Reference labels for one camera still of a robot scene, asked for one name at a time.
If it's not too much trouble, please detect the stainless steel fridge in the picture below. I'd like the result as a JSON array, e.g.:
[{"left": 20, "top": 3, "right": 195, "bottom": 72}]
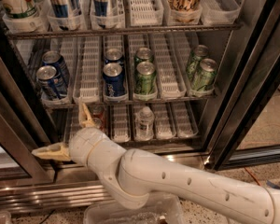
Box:
[{"left": 0, "top": 0, "right": 280, "bottom": 213}]

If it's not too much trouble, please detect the rear green soda can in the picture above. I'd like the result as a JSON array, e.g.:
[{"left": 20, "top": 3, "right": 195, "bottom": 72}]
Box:
[{"left": 134, "top": 47, "right": 154, "bottom": 65}]

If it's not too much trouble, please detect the front green soda can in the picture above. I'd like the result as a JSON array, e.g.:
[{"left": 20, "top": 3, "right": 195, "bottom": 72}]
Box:
[{"left": 134, "top": 62, "right": 156, "bottom": 95}]

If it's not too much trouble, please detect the front right green can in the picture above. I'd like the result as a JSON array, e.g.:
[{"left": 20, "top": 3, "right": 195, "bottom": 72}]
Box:
[{"left": 190, "top": 58, "right": 217, "bottom": 91}]

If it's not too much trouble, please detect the rear red soda can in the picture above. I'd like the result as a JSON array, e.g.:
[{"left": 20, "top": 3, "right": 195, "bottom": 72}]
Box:
[{"left": 91, "top": 105, "right": 105, "bottom": 122}]

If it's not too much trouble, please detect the rear right green can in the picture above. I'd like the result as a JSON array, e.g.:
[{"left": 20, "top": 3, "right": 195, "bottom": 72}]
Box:
[{"left": 186, "top": 45, "right": 209, "bottom": 81}]

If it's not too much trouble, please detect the clear water bottle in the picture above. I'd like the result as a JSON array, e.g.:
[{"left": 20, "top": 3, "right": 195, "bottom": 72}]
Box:
[{"left": 136, "top": 106, "right": 155, "bottom": 141}]

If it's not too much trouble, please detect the red soda can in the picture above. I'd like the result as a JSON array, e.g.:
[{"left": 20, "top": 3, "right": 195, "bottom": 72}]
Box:
[
  {"left": 93, "top": 118, "right": 105, "bottom": 132},
  {"left": 91, "top": 105, "right": 105, "bottom": 122}
]

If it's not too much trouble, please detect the orange cable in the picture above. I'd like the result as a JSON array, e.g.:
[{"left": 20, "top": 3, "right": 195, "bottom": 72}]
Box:
[{"left": 244, "top": 167, "right": 262, "bottom": 187}]

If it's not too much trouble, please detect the pepsi can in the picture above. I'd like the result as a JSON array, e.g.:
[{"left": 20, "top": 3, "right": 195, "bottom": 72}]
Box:
[
  {"left": 105, "top": 49, "right": 124, "bottom": 66},
  {"left": 103, "top": 63, "right": 125, "bottom": 97},
  {"left": 36, "top": 65, "right": 67, "bottom": 100},
  {"left": 42, "top": 50, "right": 70, "bottom": 85}
]

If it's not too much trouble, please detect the clear plastic floor bin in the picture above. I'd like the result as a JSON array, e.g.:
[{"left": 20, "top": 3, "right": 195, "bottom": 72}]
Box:
[{"left": 83, "top": 192, "right": 186, "bottom": 224}]

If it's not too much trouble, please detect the green soda can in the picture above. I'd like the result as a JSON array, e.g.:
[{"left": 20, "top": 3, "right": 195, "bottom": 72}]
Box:
[
  {"left": 134, "top": 62, "right": 156, "bottom": 95},
  {"left": 134, "top": 47, "right": 154, "bottom": 65}
]

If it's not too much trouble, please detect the front red soda can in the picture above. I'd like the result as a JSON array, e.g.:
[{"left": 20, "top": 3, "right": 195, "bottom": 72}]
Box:
[{"left": 93, "top": 118, "right": 105, "bottom": 132}]

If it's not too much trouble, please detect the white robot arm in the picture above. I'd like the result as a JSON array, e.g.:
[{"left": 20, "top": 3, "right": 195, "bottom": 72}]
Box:
[{"left": 88, "top": 136, "right": 280, "bottom": 224}]

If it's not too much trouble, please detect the glass fridge door right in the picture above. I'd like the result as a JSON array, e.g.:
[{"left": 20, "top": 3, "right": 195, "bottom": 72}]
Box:
[{"left": 201, "top": 0, "right": 280, "bottom": 170}]

